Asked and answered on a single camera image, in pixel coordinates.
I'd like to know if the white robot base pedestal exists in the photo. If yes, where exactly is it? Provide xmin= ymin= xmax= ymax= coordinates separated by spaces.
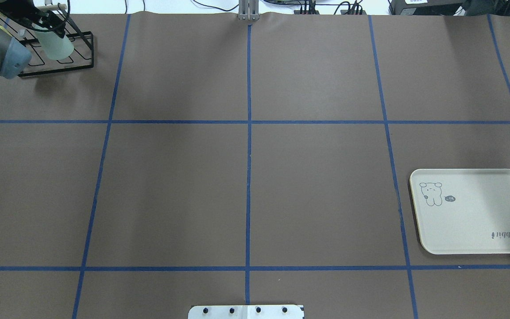
xmin=188 ymin=304 xmax=305 ymax=319

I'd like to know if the pale green cup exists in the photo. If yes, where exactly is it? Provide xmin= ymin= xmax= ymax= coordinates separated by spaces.
xmin=32 ymin=25 xmax=74 ymax=60

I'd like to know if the black wire cup rack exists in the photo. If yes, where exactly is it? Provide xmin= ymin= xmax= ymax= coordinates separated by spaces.
xmin=0 ymin=12 xmax=94 ymax=78

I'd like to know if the white rabbit tray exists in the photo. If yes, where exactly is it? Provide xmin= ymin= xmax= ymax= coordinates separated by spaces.
xmin=409 ymin=169 xmax=510 ymax=255

